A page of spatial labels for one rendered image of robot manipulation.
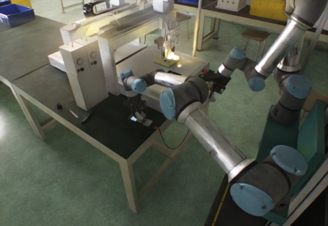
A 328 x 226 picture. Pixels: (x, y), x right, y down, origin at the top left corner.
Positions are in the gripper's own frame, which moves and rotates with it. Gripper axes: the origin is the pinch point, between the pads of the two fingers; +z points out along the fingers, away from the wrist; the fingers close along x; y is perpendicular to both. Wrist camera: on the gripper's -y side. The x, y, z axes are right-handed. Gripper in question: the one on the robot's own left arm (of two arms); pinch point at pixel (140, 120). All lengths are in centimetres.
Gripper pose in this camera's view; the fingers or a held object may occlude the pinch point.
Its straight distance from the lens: 143.7
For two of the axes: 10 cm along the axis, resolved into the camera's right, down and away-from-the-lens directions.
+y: 8.3, 1.1, -5.5
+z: 2.2, 8.3, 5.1
